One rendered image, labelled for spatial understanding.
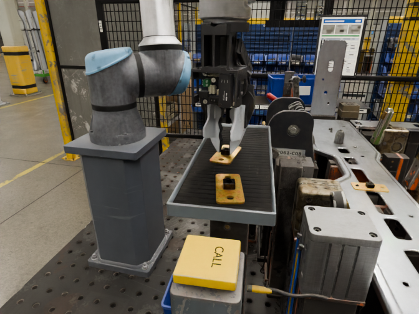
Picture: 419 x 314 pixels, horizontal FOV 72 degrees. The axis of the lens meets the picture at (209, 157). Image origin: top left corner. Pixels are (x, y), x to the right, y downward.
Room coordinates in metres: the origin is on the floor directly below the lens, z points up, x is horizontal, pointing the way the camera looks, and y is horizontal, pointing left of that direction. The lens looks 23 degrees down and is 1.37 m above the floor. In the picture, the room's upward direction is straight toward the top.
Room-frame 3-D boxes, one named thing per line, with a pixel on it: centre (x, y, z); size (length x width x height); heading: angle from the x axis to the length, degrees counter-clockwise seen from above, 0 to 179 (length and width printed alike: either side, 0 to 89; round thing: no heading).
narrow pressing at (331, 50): (1.37, -0.55, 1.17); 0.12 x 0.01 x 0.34; 80
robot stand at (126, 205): (0.77, 0.25, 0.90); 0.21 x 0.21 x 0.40; 76
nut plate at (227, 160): (0.49, -0.03, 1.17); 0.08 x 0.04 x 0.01; 160
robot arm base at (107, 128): (0.77, 0.25, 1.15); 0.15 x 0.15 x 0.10
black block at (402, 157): (0.90, -0.63, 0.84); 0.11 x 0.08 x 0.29; 80
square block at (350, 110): (1.36, -0.67, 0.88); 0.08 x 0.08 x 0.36; 80
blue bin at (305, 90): (1.56, -0.47, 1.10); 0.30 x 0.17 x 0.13; 88
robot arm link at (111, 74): (0.77, 0.25, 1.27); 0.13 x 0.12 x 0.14; 114
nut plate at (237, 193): (0.37, -0.03, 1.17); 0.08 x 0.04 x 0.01; 0
